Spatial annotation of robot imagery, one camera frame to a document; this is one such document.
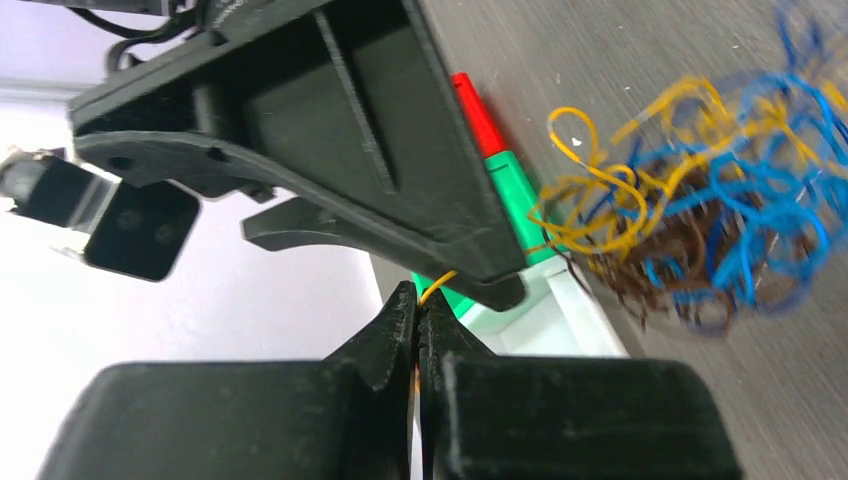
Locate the white plastic bin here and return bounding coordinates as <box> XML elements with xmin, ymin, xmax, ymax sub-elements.
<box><xmin>460</xmin><ymin>257</ymin><xmax>629</xmax><ymax>358</ymax></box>

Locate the green plastic bin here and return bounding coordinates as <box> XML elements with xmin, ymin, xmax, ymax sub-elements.
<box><xmin>411</xmin><ymin>150</ymin><xmax>556</xmax><ymax>319</ymax></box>

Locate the yellow cable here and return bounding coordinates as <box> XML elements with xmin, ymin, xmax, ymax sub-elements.
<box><xmin>411</xmin><ymin>268</ymin><xmax>460</xmax><ymax>399</ymax></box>

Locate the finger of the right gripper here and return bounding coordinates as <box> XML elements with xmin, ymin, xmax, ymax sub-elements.
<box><xmin>241</xmin><ymin>197</ymin><xmax>396</xmax><ymax>255</ymax></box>
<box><xmin>69</xmin><ymin>1</ymin><xmax>526</xmax><ymax>311</ymax></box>

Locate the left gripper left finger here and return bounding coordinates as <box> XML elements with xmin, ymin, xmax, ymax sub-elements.
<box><xmin>39</xmin><ymin>281</ymin><xmax>417</xmax><ymax>479</ymax></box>

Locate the red plastic bin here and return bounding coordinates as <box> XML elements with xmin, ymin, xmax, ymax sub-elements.
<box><xmin>451</xmin><ymin>72</ymin><xmax>509</xmax><ymax>158</ymax></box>

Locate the coloured cable bundle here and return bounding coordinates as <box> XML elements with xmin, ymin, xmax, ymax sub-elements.
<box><xmin>526</xmin><ymin>0</ymin><xmax>848</xmax><ymax>336</ymax></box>

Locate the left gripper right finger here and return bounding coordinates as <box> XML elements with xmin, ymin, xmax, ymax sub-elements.
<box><xmin>417</xmin><ymin>292</ymin><xmax>744</xmax><ymax>479</ymax></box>

